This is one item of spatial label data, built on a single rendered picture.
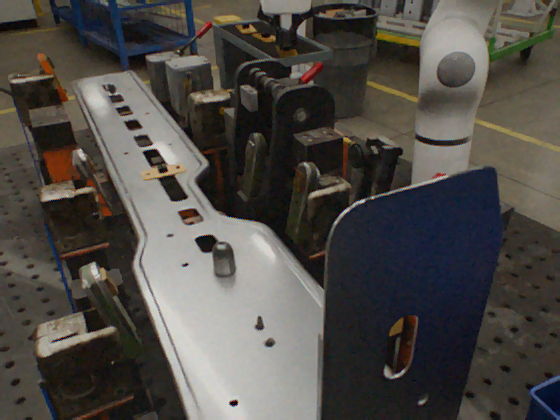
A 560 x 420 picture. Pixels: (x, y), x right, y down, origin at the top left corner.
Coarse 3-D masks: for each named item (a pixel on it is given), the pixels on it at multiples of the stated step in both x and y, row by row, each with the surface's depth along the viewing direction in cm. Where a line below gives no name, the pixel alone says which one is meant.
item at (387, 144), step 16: (352, 144) 57; (368, 144) 58; (384, 144) 57; (352, 160) 57; (368, 160) 57; (384, 160) 56; (368, 176) 60; (384, 176) 57; (368, 192) 61; (384, 192) 59
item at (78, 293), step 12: (120, 276) 74; (72, 288) 72; (120, 288) 73; (84, 300) 71; (120, 300) 74; (132, 360) 81; (132, 372) 82; (144, 396) 85; (156, 396) 91; (132, 408) 86; (144, 408) 87; (156, 408) 89
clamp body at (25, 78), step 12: (24, 72) 136; (36, 72) 136; (12, 84) 131; (24, 84) 132; (36, 84) 133; (48, 84) 134; (12, 96) 137; (24, 96) 133; (36, 96) 135; (48, 96) 136; (24, 108) 135; (24, 120) 136; (24, 132) 142; (36, 144) 141; (36, 168) 148; (48, 180) 147
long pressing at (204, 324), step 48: (96, 96) 137; (144, 96) 136; (96, 144) 113; (192, 144) 109; (144, 192) 93; (192, 192) 92; (144, 240) 80; (192, 240) 79; (240, 240) 79; (144, 288) 71; (192, 288) 70; (240, 288) 70; (288, 288) 69; (192, 336) 62; (240, 336) 62; (288, 336) 62; (192, 384) 56; (240, 384) 56; (288, 384) 56
